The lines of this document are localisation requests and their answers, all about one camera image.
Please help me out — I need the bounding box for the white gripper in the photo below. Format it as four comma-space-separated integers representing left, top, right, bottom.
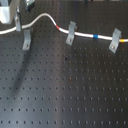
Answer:
0, 0, 22, 32

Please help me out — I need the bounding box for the white cable with coloured bands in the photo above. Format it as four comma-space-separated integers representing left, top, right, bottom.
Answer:
0, 13, 128, 43

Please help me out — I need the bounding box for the small teal object at top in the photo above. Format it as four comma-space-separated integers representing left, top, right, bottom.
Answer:
24, 0, 35, 12

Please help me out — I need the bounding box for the left grey cable clip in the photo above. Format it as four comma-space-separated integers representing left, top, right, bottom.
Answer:
23, 28, 33, 50

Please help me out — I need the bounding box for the grey cable clip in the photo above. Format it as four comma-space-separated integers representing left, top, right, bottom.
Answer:
23, 28, 33, 50
109, 28, 121, 53
66, 21, 77, 45

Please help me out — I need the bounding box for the middle grey cable clip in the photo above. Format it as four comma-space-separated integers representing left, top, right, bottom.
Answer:
66, 21, 77, 45

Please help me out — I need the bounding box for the right grey cable clip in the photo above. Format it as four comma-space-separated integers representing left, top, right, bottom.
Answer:
109, 28, 121, 53

